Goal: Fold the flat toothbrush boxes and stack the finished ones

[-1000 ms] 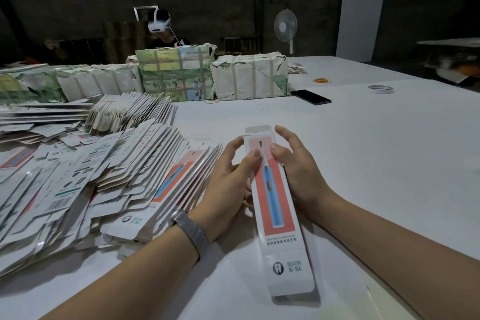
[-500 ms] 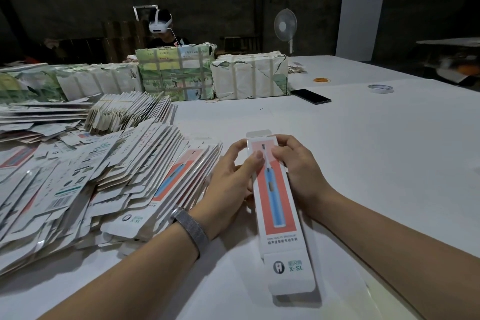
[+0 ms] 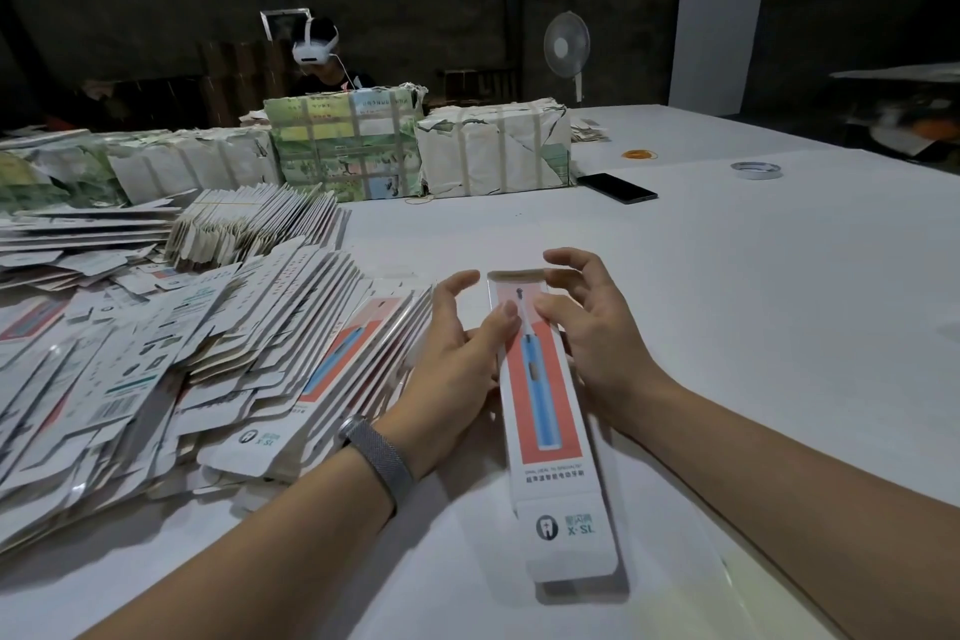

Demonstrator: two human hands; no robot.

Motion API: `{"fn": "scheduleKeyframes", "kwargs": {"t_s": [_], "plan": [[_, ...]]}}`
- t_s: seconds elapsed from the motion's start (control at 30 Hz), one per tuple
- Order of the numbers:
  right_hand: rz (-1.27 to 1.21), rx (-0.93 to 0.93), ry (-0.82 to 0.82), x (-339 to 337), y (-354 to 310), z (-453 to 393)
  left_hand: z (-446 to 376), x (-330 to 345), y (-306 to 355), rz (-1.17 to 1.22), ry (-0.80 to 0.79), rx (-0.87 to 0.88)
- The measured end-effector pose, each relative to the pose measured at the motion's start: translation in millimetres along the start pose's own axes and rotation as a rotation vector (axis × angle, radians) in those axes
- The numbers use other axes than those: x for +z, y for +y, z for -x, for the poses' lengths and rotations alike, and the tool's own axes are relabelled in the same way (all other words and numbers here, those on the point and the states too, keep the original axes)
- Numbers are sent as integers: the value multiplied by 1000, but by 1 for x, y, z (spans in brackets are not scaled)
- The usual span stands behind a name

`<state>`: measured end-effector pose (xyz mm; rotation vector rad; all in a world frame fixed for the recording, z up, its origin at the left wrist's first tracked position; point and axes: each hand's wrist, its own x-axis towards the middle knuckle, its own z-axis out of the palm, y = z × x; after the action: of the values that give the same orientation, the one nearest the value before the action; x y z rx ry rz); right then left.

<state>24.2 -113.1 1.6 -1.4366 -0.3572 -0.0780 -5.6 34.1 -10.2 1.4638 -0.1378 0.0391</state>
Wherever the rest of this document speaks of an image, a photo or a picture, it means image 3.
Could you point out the white head-mounted camera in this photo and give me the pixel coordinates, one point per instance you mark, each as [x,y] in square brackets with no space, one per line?
[315,44]

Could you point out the white standing fan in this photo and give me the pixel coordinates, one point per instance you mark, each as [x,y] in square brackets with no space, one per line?
[567,43]

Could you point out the fanned stack of white cartons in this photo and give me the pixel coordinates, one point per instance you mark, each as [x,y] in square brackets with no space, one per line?
[255,224]

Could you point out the small orange tape roll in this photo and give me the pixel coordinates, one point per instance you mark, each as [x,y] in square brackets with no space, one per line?
[639,154]

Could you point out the person's left hand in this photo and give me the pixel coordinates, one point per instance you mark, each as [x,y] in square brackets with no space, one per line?
[443,385]

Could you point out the person's right hand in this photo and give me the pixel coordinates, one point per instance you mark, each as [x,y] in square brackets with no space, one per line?
[600,340]

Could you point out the white tape roll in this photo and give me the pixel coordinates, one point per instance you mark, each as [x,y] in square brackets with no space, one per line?
[735,170]

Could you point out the person's left forearm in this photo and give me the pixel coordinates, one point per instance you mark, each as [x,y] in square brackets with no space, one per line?
[248,565]

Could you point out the white board panel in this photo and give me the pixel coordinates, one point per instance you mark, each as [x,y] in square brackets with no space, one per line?
[720,20]

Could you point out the small white paper stack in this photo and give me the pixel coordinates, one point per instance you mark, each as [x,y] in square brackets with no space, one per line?
[588,130]

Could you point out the row of white wrapped bundles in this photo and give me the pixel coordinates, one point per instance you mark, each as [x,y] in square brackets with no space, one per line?
[143,167]

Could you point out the grey band wristwatch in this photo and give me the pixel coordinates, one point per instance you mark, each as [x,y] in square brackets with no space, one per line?
[378,464]

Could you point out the green printed wrapped bundle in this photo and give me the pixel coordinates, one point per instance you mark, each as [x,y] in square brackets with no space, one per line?
[345,145]

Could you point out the cluttered side table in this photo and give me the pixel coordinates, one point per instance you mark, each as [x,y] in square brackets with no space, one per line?
[897,115]

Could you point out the dark wooden chair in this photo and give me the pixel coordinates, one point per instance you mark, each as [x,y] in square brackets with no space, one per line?
[477,83]

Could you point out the toothbrush carton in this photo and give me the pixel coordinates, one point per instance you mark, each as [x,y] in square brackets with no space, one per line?
[563,497]

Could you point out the pile of cartons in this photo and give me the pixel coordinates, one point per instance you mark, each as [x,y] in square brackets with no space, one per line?
[158,377]

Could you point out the black smartphone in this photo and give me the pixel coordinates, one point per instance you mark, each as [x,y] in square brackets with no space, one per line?
[618,188]

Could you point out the person's right forearm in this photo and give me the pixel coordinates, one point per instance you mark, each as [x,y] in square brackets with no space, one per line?
[810,505]

